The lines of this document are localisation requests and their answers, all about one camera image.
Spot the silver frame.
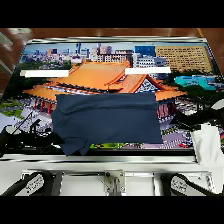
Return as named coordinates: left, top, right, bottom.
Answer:
left=0, top=35, right=224, bottom=197

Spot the navy blue T-shirt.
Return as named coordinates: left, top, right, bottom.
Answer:
left=50, top=92, right=165, bottom=157

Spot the white garment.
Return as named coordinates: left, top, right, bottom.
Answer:
left=191, top=124, right=224, bottom=195

